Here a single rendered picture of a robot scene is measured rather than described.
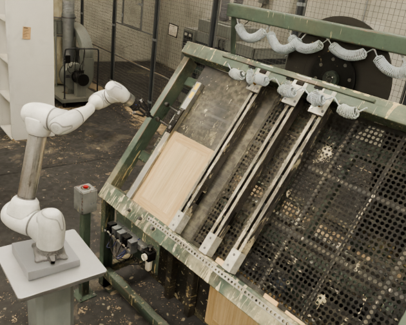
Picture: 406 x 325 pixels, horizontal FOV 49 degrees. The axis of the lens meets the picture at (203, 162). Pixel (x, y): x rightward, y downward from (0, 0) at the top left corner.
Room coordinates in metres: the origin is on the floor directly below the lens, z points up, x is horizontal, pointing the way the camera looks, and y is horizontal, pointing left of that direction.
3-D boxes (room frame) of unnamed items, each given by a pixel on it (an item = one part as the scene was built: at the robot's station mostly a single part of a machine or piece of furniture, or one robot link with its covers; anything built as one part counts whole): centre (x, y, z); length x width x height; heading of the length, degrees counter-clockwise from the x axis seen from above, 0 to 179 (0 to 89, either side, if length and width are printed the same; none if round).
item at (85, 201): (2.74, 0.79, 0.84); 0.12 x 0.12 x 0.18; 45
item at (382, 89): (2.98, -0.77, 1.85); 0.80 x 0.06 x 0.80; 45
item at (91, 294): (2.74, 0.79, 0.01); 0.15 x 0.15 x 0.02; 45
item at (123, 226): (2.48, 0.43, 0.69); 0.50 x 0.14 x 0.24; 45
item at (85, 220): (2.74, 0.79, 0.38); 0.06 x 0.06 x 0.75; 45
